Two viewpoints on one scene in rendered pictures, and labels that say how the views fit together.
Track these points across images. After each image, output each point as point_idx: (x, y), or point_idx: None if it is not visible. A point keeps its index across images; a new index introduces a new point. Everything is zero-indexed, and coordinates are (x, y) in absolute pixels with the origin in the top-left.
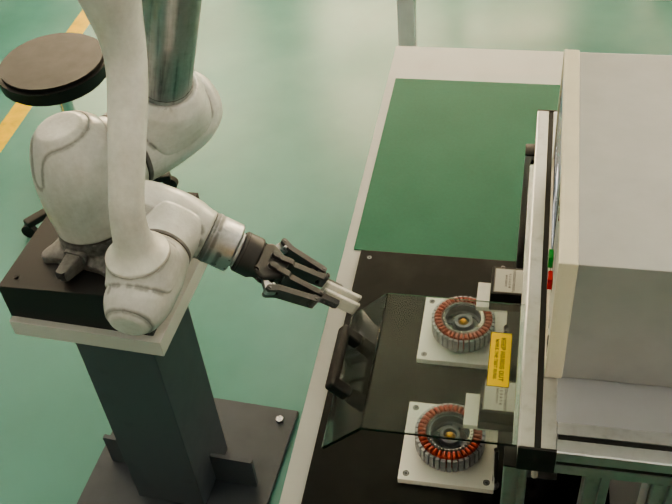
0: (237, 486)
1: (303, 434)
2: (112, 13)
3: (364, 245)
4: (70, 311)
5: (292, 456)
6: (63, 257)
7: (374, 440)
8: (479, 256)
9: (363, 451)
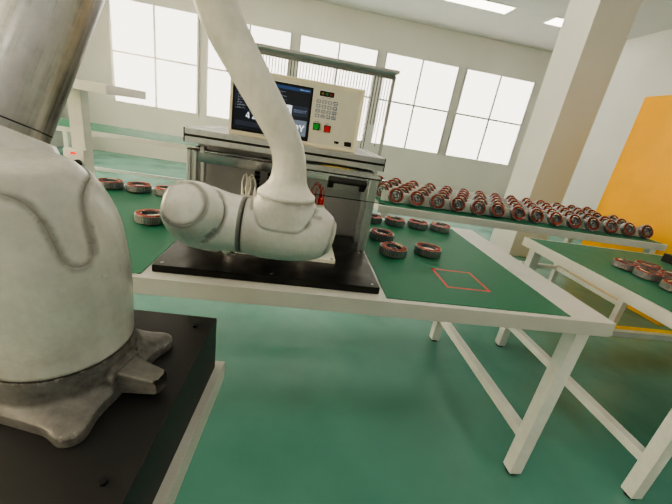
0: None
1: (309, 292)
2: None
3: (139, 269)
4: (179, 423)
5: (325, 295)
6: (105, 395)
7: (313, 267)
8: (172, 241)
9: (320, 270)
